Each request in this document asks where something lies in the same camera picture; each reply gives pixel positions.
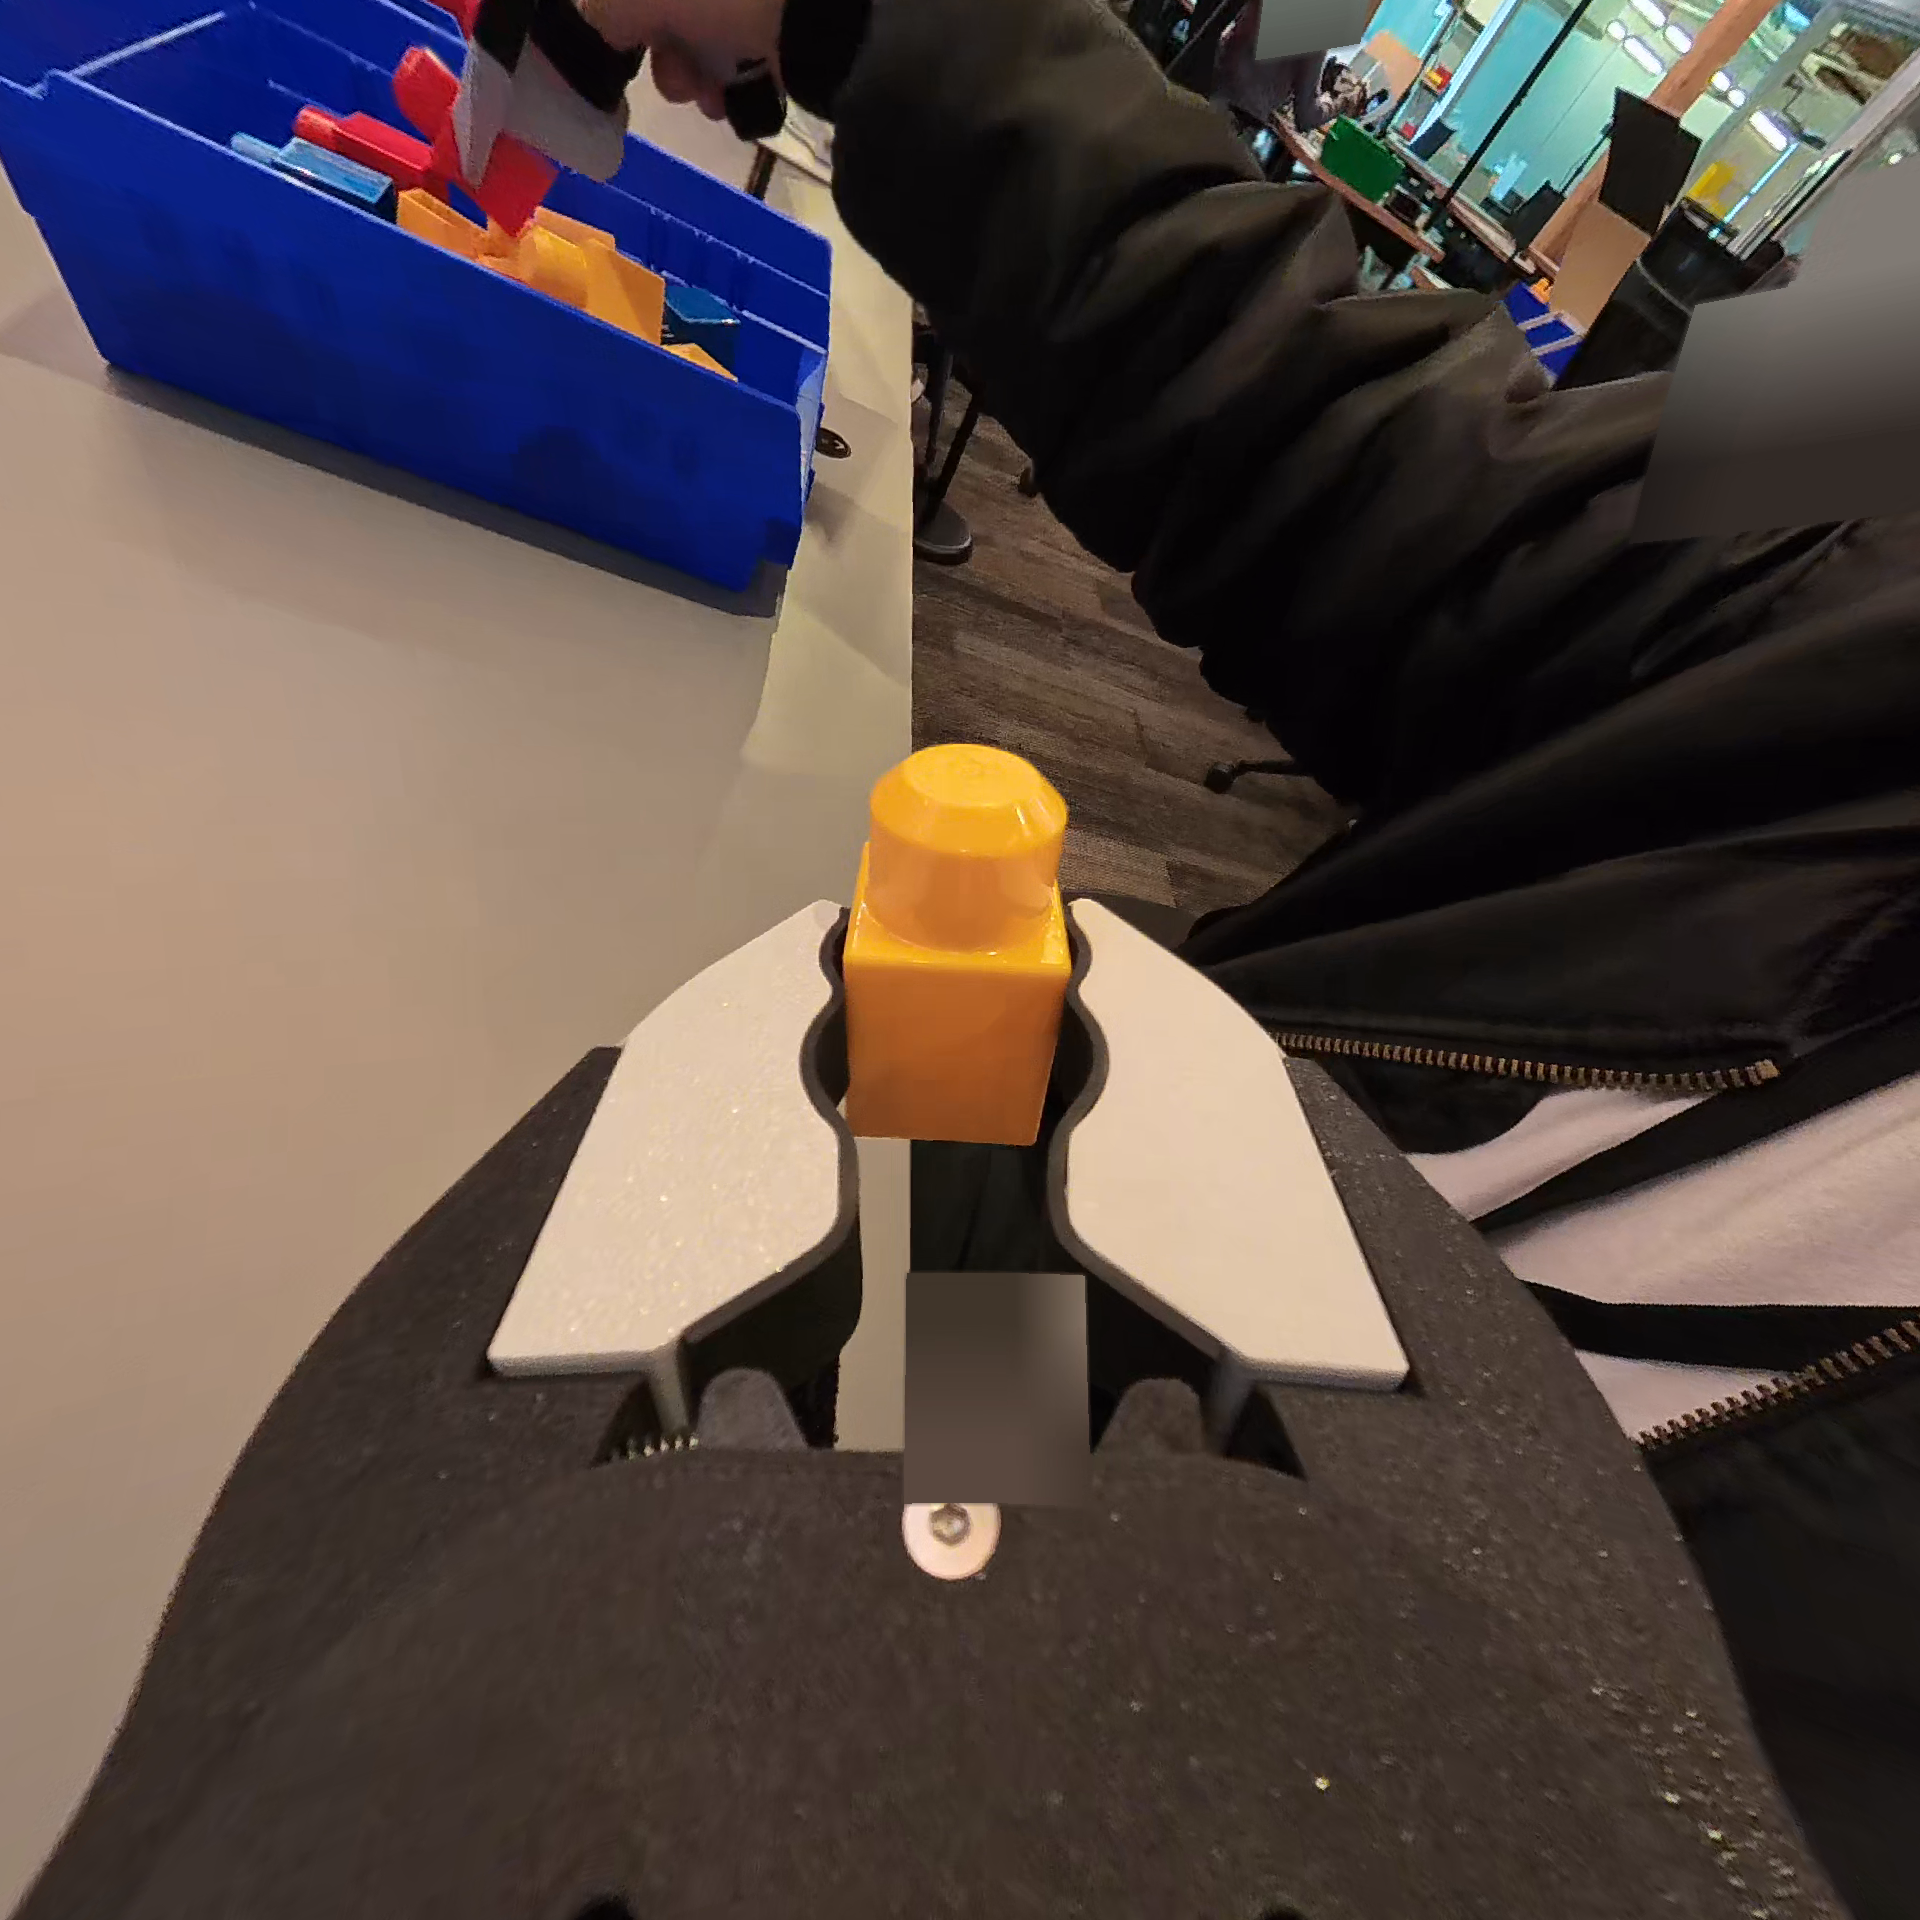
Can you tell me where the black strap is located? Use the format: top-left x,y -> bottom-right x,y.
1478,1034 -> 1920,1372

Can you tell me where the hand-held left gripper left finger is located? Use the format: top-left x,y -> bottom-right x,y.
488,899 -> 871,1432

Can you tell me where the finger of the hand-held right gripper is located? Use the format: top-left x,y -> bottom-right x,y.
510,66 -> 632,185
450,0 -> 539,187

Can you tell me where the person's right hand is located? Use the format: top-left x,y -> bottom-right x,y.
578,0 -> 785,122

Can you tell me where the person's black jacket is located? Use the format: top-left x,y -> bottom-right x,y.
1186,782 -> 1920,1920

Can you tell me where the red plastic block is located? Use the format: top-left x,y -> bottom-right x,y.
396,43 -> 560,240
293,103 -> 438,185

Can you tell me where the blue plastic bin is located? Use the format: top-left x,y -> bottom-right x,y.
0,0 -> 832,592

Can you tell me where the person's white garment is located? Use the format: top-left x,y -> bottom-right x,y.
1418,1078 -> 1920,1432

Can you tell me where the slanted wooden beam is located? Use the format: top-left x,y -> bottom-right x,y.
1652,0 -> 1783,111

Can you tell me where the tan document board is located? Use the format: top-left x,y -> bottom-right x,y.
1536,194 -> 1652,315

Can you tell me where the yellow plastic block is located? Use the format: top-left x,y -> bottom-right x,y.
839,744 -> 1074,1147

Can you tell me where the group of yellow blocks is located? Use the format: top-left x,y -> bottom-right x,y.
399,187 -> 736,380

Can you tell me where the person's right forearm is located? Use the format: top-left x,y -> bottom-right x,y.
781,0 -> 1920,819

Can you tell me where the black board panel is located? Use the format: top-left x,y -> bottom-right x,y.
1596,88 -> 1706,206

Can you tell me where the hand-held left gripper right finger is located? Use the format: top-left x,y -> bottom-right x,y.
1035,895 -> 1410,1432

